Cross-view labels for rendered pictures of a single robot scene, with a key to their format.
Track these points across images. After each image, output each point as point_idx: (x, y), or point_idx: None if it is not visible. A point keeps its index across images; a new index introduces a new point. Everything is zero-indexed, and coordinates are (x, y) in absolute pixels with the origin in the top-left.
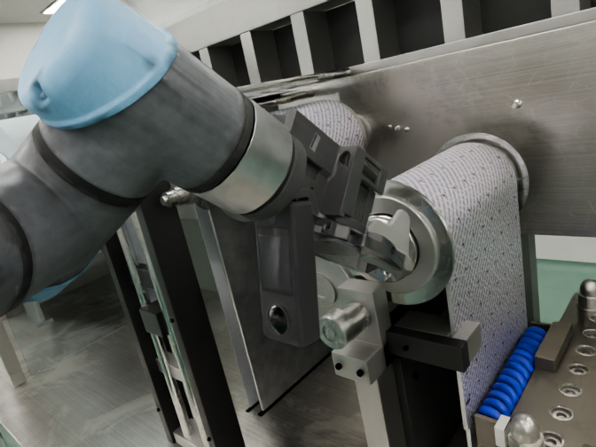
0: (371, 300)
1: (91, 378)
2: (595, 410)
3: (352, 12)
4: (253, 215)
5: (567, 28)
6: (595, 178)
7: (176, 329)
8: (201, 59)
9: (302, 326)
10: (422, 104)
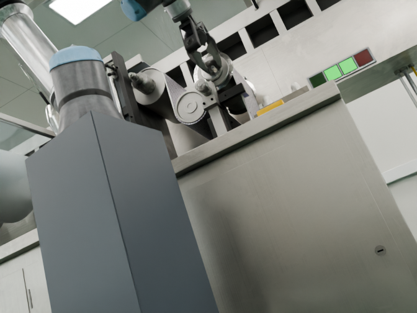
0: (210, 82)
1: None
2: None
3: (178, 80)
4: (182, 15)
5: (252, 53)
6: (276, 90)
7: (133, 120)
8: None
9: (197, 38)
10: None
